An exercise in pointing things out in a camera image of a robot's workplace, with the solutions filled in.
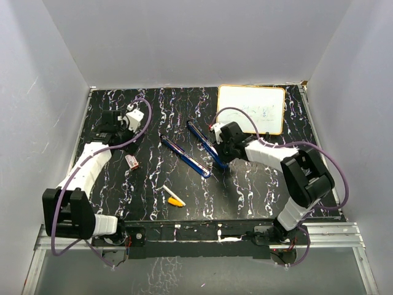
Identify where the red white staple box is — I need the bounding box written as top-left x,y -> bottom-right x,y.
125,155 -> 139,170

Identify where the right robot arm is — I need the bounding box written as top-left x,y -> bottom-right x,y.
210,122 -> 335,244

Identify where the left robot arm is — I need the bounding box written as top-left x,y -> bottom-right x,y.
42,109 -> 144,245

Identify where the white marker pen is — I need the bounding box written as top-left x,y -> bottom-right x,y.
162,185 -> 186,207

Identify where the yellow marker cap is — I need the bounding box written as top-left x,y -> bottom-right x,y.
168,197 -> 184,208

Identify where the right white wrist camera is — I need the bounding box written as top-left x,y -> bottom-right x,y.
209,122 -> 224,144

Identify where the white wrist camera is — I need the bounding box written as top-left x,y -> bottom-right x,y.
122,104 -> 144,132
209,122 -> 224,144

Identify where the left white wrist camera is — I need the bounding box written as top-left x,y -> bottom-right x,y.
122,104 -> 144,132

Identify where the small whiteboard orange frame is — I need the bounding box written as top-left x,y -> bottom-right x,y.
215,85 -> 286,135

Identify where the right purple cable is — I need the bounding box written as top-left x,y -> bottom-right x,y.
210,106 -> 351,268

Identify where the purple cable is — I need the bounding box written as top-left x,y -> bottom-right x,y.
210,106 -> 351,268
50,98 -> 153,270

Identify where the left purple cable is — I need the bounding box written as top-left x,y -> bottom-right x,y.
50,98 -> 153,270

